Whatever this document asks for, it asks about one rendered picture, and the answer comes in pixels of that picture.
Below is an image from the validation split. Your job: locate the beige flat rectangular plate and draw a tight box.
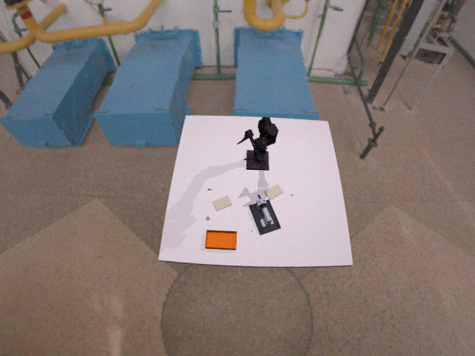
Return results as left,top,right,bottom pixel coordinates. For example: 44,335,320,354
212,195,232,211
264,184,283,200

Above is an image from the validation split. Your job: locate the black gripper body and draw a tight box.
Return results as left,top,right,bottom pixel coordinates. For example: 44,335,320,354
245,130,269,162

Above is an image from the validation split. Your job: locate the orange open-top tray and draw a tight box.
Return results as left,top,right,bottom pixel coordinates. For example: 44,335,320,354
205,230,237,250

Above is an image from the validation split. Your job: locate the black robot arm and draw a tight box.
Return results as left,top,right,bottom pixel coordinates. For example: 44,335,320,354
255,117,278,154

